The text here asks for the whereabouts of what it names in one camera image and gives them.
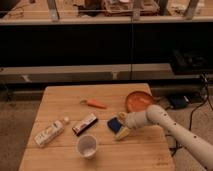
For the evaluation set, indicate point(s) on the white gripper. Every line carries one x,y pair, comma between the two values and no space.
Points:
136,120

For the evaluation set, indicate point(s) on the clear plastic cup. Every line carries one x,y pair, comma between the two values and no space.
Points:
86,146

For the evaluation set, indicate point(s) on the black monitor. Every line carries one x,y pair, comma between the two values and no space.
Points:
191,62

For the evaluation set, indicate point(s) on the orange plate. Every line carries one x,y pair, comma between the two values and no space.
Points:
137,101

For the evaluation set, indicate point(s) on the brown chocolate bar box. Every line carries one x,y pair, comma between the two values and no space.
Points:
84,124

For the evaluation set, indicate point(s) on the black power adapter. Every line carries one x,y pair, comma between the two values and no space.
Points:
178,101

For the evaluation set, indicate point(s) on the orange carrot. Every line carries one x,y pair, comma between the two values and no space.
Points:
93,103

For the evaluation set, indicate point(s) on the white plastic bottle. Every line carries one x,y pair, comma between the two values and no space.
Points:
45,136

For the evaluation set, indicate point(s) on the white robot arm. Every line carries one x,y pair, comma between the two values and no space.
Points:
200,149

